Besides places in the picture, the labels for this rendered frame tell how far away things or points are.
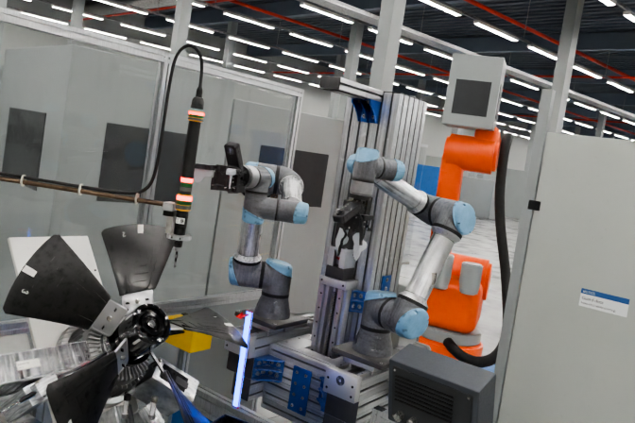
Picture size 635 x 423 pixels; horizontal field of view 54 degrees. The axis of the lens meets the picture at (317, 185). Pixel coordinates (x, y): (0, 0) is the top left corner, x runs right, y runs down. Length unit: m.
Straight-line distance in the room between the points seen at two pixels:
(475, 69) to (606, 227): 2.88
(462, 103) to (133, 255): 4.10
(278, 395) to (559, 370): 1.31
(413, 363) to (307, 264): 4.84
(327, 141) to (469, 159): 1.55
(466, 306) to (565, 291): 2.56
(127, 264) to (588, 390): 2.11
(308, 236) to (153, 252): 4.59
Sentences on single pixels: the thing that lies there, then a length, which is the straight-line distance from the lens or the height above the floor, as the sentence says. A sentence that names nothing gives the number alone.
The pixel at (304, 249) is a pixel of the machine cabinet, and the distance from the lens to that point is 6.45.
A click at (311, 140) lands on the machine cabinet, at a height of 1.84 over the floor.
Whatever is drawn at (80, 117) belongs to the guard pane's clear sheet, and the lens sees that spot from 2.44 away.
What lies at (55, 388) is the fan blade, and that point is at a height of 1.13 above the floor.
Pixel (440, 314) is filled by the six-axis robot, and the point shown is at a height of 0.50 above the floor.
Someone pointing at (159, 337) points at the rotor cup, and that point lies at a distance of 1.80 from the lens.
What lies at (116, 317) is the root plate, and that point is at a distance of 1.81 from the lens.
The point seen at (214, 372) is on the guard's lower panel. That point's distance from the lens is 3.19.
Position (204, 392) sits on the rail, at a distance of 2.33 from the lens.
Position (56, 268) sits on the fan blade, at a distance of 1.76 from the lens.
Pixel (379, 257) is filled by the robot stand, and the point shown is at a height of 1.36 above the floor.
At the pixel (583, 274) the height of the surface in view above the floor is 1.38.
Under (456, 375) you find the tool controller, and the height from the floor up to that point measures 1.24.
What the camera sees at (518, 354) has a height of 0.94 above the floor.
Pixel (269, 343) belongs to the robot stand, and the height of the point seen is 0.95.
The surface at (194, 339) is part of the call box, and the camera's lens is 2.30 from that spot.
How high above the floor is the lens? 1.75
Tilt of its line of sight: 3 degrees down
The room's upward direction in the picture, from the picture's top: 9 degrees clockwise
